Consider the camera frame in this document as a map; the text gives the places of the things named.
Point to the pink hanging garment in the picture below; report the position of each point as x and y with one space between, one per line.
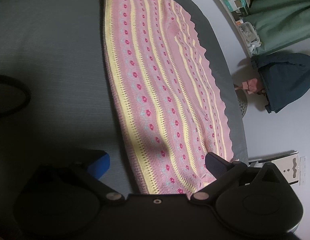
251 86

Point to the pink striped knit sweater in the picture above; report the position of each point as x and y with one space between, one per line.
168 104

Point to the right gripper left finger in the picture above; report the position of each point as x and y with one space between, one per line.
92 165

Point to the green curtain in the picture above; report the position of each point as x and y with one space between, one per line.
279 23

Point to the dark teal hanging jacket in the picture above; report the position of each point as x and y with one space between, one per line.
285 77

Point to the cream and black chair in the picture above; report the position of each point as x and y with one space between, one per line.
291 165

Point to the round wicker basket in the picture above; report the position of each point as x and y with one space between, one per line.
243 105

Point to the clear plastic storage box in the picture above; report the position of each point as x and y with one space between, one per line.
250 36

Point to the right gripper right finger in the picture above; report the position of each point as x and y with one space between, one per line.
227 175

